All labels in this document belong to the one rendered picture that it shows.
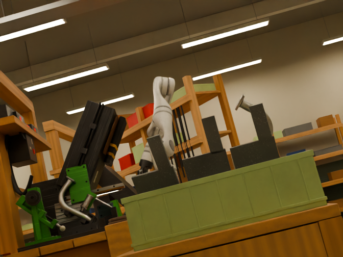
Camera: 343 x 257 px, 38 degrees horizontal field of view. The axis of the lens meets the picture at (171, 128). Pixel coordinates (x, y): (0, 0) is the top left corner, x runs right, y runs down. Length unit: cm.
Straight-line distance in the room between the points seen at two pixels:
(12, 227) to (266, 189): 145
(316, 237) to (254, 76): 1060
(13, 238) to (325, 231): 160
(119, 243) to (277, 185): 83
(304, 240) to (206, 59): 1076
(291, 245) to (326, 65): 1085
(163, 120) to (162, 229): 87
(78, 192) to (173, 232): 129
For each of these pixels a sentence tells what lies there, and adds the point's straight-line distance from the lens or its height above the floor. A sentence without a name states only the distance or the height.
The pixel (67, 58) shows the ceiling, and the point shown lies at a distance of 1053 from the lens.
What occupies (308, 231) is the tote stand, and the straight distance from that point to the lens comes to 151.
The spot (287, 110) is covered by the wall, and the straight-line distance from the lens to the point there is 1188.
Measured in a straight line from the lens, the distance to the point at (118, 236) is 213.
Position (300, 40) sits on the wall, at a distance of 1234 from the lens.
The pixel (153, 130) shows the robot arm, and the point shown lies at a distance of 273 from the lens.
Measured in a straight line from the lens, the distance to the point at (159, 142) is 162.
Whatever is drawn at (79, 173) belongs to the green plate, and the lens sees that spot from 283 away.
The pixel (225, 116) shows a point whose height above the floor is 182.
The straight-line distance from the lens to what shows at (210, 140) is 166.
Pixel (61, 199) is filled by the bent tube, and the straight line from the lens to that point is 276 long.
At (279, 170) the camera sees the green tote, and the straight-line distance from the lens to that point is 156.
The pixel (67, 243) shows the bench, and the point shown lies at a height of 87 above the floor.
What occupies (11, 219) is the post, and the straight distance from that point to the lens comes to 261.
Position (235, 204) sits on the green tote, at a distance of 155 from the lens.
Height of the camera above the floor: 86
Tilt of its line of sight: 10 degrees up
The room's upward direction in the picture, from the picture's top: 14 degrees counter-clockwise
